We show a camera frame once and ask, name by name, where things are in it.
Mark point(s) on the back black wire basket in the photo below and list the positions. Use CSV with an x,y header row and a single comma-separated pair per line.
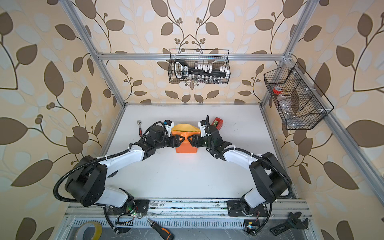
x,y
216,57

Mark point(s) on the red tape dispenser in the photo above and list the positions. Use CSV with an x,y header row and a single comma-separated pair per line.
x,y
218,123

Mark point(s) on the right black wire basket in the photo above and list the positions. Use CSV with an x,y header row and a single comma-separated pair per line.
x,y
311,105

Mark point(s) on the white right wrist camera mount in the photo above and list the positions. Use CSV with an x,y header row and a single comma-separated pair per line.
x,y
203,125

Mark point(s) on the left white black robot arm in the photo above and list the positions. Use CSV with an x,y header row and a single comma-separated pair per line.
x,y
86,182

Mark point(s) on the red cap plastic bottle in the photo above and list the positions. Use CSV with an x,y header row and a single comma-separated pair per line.
x,y
284,103

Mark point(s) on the orange black screwdriver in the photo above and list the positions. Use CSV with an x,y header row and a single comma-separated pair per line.
x,y
164,233

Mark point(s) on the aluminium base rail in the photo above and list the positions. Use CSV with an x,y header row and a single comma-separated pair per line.
x,y
214,208

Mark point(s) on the red handled ratchet wrench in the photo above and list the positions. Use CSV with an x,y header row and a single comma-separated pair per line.
x,y
139,122

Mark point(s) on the black wire basket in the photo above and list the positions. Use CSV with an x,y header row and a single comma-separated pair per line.
x,y
311,105
216,57

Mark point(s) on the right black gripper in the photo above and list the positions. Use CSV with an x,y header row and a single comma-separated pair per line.
x,y
196,136

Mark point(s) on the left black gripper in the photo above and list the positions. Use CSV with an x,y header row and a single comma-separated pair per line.
x,y
177,143

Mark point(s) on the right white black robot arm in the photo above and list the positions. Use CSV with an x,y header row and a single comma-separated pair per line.
x,y
270,178

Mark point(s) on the black socket set holder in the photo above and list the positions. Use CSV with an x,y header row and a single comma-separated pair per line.
x,y
183,71

